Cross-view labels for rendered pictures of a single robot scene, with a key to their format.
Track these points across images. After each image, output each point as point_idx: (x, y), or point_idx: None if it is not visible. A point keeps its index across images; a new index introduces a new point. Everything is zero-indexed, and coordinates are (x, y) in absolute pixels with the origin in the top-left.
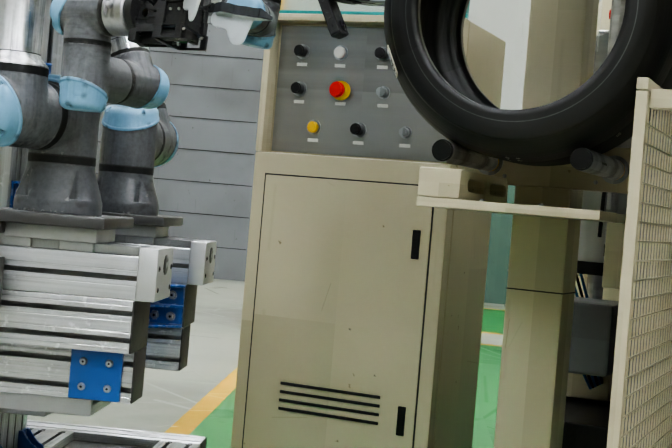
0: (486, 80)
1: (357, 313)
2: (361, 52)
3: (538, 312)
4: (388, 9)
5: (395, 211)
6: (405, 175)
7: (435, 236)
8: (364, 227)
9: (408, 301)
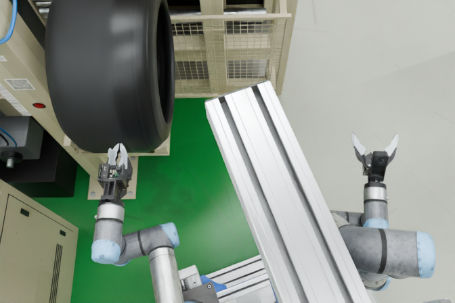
0: None
1: (37, 254)
2: None
3: None
4: (155, 140)
5: (13, 223)
6: (1, 214)
7: (22, 199)
8: (15, 246)
9: (38, 221)
